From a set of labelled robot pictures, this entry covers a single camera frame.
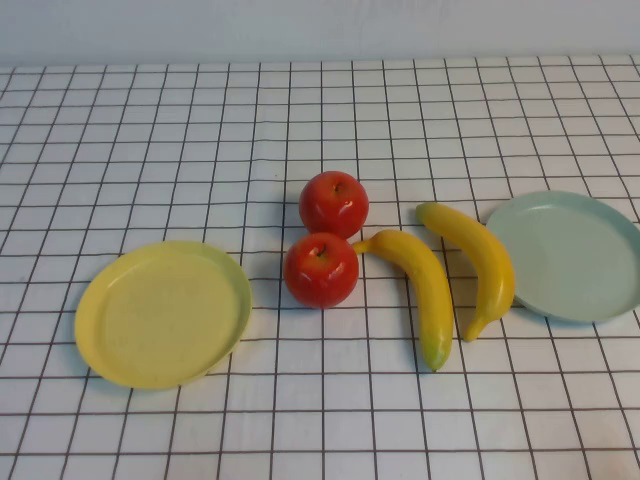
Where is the red apple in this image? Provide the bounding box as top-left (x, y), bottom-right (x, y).
top-left (298, 170), bottom-right (370, 241)
top-left (283, 231), bottom-right (360, 309)

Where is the yellow banana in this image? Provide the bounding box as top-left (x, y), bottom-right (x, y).
top-left (415, 201), bottom-right (516, 343)
top-left (351, 228), bottom-right (455, 373)

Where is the yellow round plate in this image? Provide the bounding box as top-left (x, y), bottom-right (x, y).
top-left (73, 239), bottom-right (254, 392)

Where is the light blue round plate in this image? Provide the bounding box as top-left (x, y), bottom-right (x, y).
top-left (485, 189), bottom-right (640, 326)

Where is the white grid-pattern tablecloth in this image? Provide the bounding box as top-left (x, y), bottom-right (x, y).
top-left (0, 53), bottom-right (640, 480)

